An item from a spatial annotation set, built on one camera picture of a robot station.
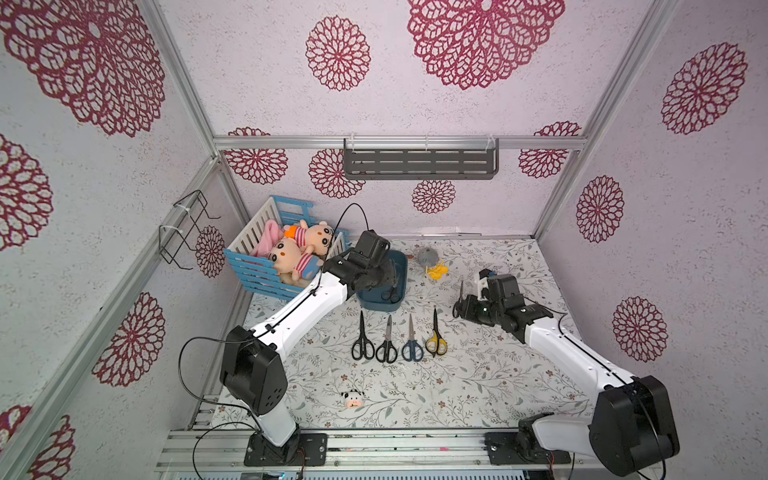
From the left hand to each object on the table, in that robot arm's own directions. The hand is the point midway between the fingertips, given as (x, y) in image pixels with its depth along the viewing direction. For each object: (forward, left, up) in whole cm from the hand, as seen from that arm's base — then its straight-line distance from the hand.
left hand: (387, 273), depth 84 cm
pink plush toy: (+21, +39, -7) cm, 45 cm away
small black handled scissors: (+5, -3, -20) cm, 21 cm away
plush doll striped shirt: (+11, +32, -5) cm, 34 cm away
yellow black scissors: (-12, -15, -20) cm, 28 cm away
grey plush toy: (+18, -15, -15) cm, 28 cm away
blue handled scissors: (-14, -8, -20) cm, 26 cm away
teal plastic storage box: (+13, -3, -19) cm, 23 cm away
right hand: (-6, -22, -9) cm, 24 cm away
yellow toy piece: (+16, -19, -21) cm, 32 cm away
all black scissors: (-13, +8, -21) cm, 26 cm away
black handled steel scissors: (-15, 0, -20) cm, 25 cm away
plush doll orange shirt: (+21, +25, -8) cm, 33 cm away
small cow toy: (-29, +9, -17) cm, 35 cm away
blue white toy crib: (+8, +41, -10) cm, 43 cm away
